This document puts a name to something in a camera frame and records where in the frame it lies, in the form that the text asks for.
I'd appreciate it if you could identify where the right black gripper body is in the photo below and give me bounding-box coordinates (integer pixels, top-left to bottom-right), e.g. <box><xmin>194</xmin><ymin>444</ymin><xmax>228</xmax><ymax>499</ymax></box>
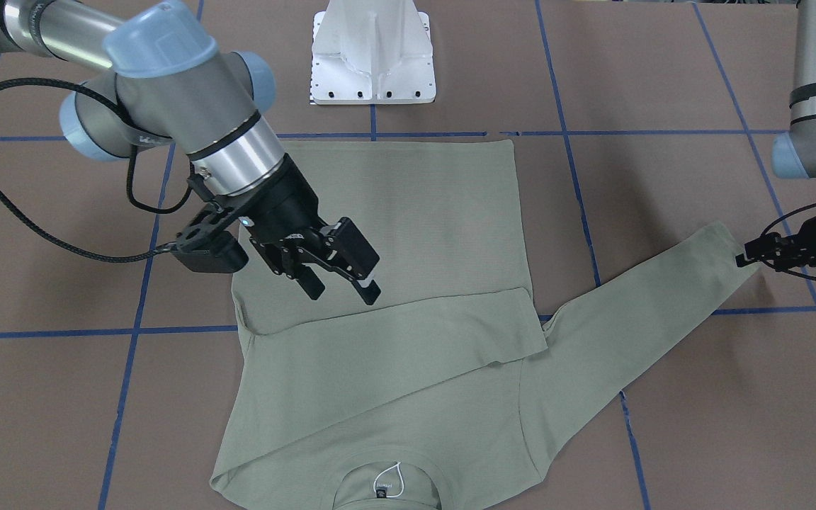
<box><xmin>241</xmin><ymin>156</ymin><xmax>328</xmax><ymax>275</ymax></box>

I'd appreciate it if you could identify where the olive green long-sleeve shirt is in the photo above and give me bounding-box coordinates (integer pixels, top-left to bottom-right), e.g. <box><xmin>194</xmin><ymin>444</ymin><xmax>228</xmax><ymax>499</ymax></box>
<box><xmin>210</xmin><ymin>140</ymin><xmax>754</xmax><ymax>509</ymax></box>

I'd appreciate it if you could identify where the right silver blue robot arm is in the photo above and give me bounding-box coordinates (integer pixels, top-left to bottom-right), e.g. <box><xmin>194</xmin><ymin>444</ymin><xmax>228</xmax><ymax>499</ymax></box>
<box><xmin>0</xmin><ymin>1</ymin><xmax>381</xmax><ymax>305</ymax></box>

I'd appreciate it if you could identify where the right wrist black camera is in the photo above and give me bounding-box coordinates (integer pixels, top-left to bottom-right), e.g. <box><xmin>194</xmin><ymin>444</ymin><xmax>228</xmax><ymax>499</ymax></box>
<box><xmin>169</xmin><ymin>203</ymin><xmax>249</xmax><ymax>274</ymax></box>

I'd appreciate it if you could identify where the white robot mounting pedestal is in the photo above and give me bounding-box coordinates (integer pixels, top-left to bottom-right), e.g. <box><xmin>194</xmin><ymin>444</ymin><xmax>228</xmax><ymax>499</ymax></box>
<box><xmin>309</xmin><ymin>1</ymin><xmax>437</xmax><ymax>106</ymax></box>

